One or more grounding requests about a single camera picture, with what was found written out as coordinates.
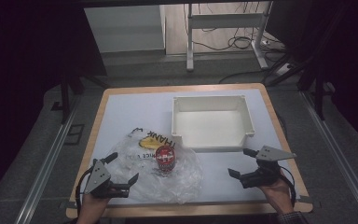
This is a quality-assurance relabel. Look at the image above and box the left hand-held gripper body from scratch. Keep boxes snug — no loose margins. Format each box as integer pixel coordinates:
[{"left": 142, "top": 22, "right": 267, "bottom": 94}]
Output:
[{"left": 83, "top": 158, "right": 131, "bottom": 200}]

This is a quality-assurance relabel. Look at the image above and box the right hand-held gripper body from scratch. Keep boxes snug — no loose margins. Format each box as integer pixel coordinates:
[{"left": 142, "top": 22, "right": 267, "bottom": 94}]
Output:
[{"left": 239, "top": 145, "right": 297, "bottom": 189}]

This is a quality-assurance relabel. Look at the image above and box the red can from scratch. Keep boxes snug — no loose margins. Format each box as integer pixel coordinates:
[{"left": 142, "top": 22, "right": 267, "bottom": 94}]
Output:
[{"left": 154, "top": 145, "right": 177, "bottom": 174}]

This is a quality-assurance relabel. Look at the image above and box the clear printed plastic bag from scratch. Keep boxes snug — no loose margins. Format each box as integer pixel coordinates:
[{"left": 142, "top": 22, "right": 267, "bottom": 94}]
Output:
[{"left": 105, "top": 127, "right": 205, "bottom": 205}]

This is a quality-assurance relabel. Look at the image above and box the white plastic bin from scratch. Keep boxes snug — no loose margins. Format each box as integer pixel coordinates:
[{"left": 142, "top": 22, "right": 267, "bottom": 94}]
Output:
[{"left": 171, "top": 94, "right": 256, "bottom": 154}]

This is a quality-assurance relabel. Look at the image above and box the person's right hand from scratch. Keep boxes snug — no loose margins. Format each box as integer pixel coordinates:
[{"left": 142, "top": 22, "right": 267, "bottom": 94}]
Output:
[{"left": 258, "top": 176, "right": 295, "bottom": 217}]

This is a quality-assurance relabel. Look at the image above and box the person's left hand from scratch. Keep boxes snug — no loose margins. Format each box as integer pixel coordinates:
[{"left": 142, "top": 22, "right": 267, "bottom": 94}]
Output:
[{"left": 79, "top": 186, "right": 119, "bottom": 217}]

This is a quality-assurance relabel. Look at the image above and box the black floor socket plate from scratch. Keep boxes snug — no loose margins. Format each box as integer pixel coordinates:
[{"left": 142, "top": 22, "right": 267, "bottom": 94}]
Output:
[{"left": 62, "top": 123, "right": 86, "bottom": 146}]

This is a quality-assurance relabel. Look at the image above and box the white table mat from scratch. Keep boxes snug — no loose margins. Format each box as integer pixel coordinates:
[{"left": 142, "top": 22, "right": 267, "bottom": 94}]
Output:
[{"left": 79, "top": 89, "right": 302, "bottom": 206}]

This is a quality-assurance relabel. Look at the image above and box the black metal stand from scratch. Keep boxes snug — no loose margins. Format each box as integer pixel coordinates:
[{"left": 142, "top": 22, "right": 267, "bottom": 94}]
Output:
[
  {"left": 265, "top": 52, "right": 338, "bottom": 121},
  {"left": 50, "top": 69, "right": 110, "bottom": 125}
]

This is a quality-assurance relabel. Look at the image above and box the white power strip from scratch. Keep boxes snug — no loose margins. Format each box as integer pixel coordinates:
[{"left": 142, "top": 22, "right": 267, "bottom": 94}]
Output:
[{"left": 274, "top": 63, "right": 294, "bottom": 77}]

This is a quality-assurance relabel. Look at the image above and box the white cabinet panel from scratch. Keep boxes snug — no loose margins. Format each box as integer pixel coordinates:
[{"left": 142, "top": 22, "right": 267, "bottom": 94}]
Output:
[{"left": 83, "top": 4, "right": 166, "bottom": 54}]

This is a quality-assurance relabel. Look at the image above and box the dark curtain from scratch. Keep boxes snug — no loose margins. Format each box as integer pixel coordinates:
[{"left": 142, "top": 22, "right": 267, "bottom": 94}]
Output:
[
  {"left": 265, "top": 0, "right": 358, "bottom": 147},
  {"left": 0, "top": 0, "right": 108, "bottom": 209}
]

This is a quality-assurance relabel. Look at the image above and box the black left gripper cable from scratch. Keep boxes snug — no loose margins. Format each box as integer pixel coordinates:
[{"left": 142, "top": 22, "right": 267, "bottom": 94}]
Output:
[{"left": 75, "top": 167, "right": 95, "bottom": 217}]

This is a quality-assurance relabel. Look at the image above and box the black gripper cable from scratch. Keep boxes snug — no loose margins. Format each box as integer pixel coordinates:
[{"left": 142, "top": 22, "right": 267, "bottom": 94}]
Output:
[
  {"left": 279, "top": 165, "right": 297, "bottom": 209},
  {"left": 75, "top": 167, "right": 95, "bottom": 217}
]

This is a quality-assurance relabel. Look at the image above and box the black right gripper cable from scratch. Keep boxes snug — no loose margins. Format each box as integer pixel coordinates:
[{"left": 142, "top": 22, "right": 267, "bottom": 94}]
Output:
[{"left": 279, "top": 165, "right": 297, "bottom": 209}]

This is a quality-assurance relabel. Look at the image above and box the silver floor rail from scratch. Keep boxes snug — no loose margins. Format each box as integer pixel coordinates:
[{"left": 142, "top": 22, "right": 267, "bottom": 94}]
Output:
[
  {"left": 13, "top": 95, "right": 82, "bottom": 224},
  {"left": 300, "top": 91, "right": 358, "bottom": 224}
]

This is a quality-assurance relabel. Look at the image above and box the long black floor cable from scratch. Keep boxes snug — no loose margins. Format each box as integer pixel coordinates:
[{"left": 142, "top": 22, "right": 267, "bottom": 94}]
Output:
[{"left": 218, "top": 68, "right": 276, "bottom": 85}]

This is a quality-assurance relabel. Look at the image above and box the black floor cable bundle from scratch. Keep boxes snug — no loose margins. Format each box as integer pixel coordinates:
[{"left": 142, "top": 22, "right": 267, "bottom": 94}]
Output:
[{"left": 183, "top": 2, "right": 285, "bottom": 53}]

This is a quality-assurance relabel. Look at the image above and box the white metal desk frame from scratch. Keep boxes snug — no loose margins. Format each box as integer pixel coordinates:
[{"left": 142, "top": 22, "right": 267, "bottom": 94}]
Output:
[{"left": 185, "top": 1, "right": 275, "bottom": 73}]

